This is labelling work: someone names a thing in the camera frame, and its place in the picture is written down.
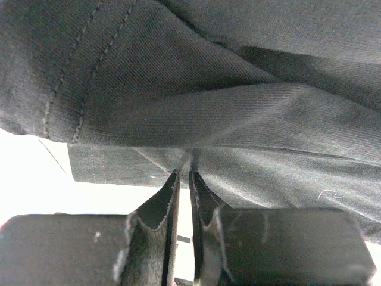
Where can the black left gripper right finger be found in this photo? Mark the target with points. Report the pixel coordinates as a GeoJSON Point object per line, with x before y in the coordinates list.
{"type": "Point", "coordinates": [274, 246]}

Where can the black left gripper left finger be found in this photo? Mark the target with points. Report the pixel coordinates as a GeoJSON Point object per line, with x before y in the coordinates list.
{"type": "Point", "coordinates": [138, 248]}

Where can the black t shirt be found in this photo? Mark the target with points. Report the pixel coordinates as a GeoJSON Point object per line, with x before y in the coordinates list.
{"type": "Point", "coordinates": [275, 103]}

